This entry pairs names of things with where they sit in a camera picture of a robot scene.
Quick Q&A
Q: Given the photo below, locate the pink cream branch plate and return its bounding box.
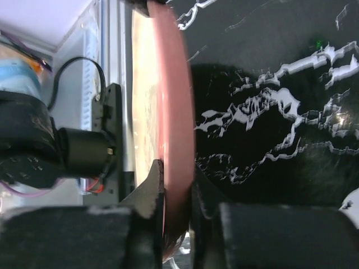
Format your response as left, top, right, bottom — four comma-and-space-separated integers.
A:
137, 1, 195, 262

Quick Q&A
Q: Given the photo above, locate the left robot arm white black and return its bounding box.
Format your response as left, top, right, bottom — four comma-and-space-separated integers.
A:
1, 84, 126, 200

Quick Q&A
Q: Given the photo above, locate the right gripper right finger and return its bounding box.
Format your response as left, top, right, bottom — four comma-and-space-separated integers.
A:
190, 168, 358, 268

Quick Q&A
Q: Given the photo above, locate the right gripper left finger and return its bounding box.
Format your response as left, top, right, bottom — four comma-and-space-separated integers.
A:
1, 160, 164, 268

